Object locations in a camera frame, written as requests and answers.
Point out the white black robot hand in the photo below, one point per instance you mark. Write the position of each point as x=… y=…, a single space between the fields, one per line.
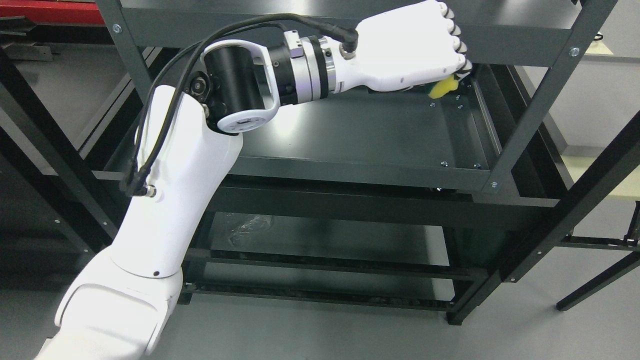
x=402 y=48

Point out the green yellow sponge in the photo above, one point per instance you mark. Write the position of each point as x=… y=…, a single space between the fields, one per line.
x=443 y=87

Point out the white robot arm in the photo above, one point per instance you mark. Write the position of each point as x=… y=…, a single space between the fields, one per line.
x=119 y=304

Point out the dark metal shelf rack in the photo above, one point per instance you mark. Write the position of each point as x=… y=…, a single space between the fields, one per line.
x=477 y=162

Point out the clear plastic bag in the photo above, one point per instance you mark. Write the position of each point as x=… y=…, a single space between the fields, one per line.
x=240 y=229

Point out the red panel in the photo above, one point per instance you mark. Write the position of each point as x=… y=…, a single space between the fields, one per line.
x=81 y=12

